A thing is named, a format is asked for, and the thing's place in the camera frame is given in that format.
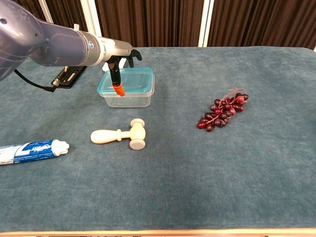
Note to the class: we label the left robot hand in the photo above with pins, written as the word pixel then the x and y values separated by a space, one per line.
pixel 116 50

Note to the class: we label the teal plastic lid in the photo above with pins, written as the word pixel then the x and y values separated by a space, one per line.
pixel 137 80

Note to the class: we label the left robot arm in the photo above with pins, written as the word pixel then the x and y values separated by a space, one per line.
pixel 56 44

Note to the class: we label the clear plastic container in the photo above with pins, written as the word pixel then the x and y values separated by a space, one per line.
pixel 130 101

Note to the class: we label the black folding stand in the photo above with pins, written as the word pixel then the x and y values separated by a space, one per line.
pixel 71 76

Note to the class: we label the dark brown pleated curtain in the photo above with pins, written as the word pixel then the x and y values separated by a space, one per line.
pixel 160 22

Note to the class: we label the wooden toy mallet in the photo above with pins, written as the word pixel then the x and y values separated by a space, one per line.
pixel 106 136

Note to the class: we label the red plastic grape bunch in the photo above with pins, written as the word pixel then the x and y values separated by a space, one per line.
pixel 222 113

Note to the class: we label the blue white toothpaste tube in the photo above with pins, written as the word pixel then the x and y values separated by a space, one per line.
pixel 29 151

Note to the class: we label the blue velvet tablecloth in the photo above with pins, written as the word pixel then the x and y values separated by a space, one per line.
pixel 172 172

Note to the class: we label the white metal frame post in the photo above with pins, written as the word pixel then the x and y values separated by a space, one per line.
pixel 45 10
pixel 206 24
pixel 90 14

